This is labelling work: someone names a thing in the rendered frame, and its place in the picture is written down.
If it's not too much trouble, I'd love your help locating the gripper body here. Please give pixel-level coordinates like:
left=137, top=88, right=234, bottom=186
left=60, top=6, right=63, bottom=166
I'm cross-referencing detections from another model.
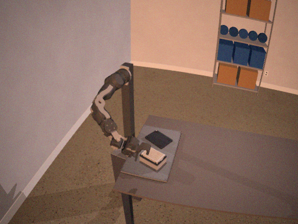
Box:
left=121, top=136, right=140, bottom=156

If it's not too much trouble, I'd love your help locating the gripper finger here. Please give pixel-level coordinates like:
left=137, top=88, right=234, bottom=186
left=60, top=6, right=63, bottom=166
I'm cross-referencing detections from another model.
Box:
left=128, top=142, right=151, bottom=155
left=127, top=153, right=139, bottom=161

